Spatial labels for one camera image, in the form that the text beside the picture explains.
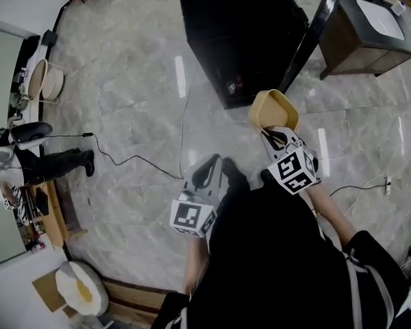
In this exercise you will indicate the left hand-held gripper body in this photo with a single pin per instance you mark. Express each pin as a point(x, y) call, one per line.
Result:
point(192, 216)

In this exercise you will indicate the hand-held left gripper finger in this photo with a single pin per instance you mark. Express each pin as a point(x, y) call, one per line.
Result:
point(210, 177)
point(196, 172)

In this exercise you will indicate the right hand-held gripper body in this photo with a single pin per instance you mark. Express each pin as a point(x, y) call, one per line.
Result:
point(294, 170)

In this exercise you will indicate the tan plastic container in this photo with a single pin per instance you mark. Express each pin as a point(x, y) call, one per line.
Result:
point(272, 110)

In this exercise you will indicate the black mini fridge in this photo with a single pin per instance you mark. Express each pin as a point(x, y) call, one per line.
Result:
point(239, 29)

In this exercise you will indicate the person's right forearm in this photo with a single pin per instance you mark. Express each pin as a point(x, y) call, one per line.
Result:
point(332, 214)

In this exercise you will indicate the person's left forearm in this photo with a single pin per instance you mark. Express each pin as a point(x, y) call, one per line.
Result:
point(195, 262)

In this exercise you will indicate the person's left black shoe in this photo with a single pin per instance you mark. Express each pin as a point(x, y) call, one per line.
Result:
point(235, 175)

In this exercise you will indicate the white power strip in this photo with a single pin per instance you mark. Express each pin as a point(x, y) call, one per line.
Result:
point(388, 184)

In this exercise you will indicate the person's black clothing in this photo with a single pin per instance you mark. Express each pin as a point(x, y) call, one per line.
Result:
point(277, 269)

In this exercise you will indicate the dark wooden vanity cabinet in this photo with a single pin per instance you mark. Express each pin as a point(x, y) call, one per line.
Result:
point(356, 51)

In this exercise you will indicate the egg-shaped white cushion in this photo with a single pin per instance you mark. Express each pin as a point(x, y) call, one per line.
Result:
point(82, 288)

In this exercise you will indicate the wooden bench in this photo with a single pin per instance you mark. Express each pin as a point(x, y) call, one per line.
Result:
point(55, 214)

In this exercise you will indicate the white sink basin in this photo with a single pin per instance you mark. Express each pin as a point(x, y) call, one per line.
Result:
point(382, 19)

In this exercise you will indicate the black office chair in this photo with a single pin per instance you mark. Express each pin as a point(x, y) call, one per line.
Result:
point(31, 132)

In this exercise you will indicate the small white bottle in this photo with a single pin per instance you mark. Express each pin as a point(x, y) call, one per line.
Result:
point(398, 8)

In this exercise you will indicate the small black box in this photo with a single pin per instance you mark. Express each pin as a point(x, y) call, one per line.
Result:
point(49, 37)

